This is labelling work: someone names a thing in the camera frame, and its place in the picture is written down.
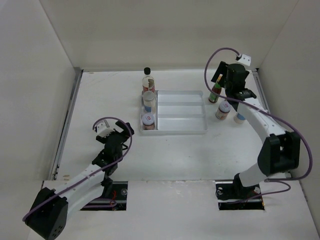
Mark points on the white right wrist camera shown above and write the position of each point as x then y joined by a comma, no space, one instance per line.
244,59

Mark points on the white peppercorn jar silver lid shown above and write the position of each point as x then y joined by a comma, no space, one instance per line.
149,101

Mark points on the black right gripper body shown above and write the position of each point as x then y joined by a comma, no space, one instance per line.
227,84

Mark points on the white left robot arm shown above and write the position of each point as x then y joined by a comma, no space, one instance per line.
92,189

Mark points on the brown sauce jar white lid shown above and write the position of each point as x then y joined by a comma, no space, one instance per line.
223,110

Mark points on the white powder shaker blue label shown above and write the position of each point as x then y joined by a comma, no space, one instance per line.
239,119

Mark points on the dark soy sauce bottle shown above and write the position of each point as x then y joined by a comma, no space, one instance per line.
148,82

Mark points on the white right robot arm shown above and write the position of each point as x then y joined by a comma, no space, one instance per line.
280,150

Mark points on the red chili sauce bottle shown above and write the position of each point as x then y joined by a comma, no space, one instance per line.
216,90

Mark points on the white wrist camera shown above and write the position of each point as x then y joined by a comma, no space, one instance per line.
244,59
103,129

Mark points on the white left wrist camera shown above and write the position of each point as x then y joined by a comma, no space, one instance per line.
103,129

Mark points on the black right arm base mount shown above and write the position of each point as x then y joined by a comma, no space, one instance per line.
230,199

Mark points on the white divided organizer tray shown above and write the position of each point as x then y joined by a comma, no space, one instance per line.
177,112

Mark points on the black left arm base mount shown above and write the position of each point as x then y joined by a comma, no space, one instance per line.
113,198

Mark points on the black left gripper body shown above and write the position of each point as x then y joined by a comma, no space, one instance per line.
104,140

